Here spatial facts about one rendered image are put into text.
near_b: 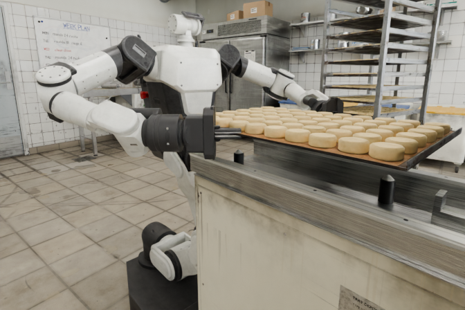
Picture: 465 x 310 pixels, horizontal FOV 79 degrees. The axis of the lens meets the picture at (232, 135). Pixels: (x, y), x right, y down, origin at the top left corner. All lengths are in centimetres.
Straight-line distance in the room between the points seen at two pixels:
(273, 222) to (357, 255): 19
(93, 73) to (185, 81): 30
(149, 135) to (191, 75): 45
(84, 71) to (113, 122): 28
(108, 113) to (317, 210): 49
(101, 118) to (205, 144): 23
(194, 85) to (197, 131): 43
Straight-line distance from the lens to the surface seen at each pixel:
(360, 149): 51
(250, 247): 76
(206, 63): 108
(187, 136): 64
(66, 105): 78
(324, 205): 59
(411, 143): 55
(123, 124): 65
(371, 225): 56
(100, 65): 93
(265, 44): 464
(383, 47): 202
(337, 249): 60
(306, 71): 524
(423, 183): 82
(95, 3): 556
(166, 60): 102
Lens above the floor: 113
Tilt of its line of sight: 12 degrees down
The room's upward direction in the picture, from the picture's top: straight up
